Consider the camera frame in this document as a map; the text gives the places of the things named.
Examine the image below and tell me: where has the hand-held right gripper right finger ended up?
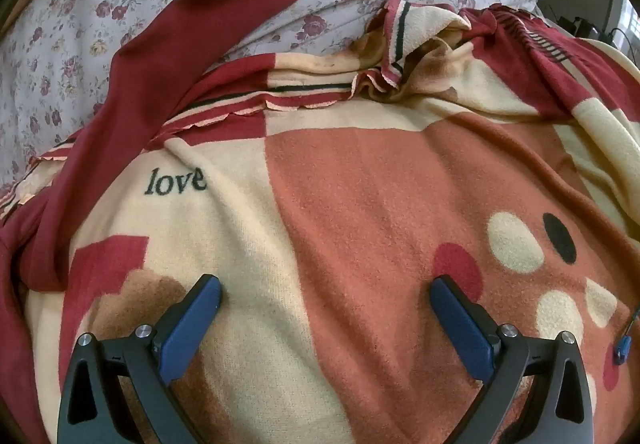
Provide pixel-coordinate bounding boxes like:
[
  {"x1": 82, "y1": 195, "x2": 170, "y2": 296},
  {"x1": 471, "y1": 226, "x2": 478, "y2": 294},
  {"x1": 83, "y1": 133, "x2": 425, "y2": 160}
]
[{"x1": 429, "y1": 274, "x2": 596, "y2": 444}]

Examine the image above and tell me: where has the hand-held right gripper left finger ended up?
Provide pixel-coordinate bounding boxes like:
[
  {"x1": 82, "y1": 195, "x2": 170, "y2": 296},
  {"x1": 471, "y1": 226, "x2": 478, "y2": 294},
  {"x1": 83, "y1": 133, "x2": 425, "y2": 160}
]
[{"x1": 57, "y1": 274, "x2": 222, "y2": 444}]

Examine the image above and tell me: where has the dark red sweater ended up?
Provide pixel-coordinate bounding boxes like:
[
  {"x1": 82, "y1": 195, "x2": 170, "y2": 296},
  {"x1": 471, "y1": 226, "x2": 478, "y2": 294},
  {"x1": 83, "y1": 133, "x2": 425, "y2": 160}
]
[{"x1": 0, "y1": 0, "x2": 307, "y2": 430}]

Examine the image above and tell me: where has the printed fleece blanket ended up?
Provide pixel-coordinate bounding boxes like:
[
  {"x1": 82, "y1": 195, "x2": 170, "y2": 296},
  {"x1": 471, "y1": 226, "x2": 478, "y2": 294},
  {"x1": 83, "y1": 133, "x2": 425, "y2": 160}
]
[{"x1": 0, "y1": 0, "x2": 640, "y2": 444}]

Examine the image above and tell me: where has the black device with cables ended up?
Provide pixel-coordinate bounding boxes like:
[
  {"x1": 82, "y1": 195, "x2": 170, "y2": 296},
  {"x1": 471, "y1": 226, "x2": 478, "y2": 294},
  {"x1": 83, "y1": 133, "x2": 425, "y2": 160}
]
[{"x1": 545, "y1": 4, "x2": 631, "y2": 50}]

